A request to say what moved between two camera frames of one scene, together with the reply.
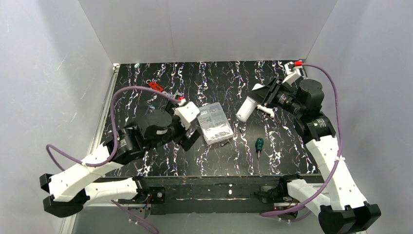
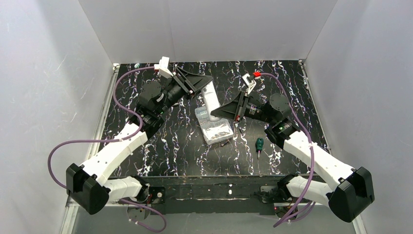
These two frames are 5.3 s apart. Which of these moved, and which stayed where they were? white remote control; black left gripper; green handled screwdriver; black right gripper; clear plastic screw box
Moved: black left gripper; black right gripper; white remote control
Stayed: clear plastic screw box; green handled screwdriver
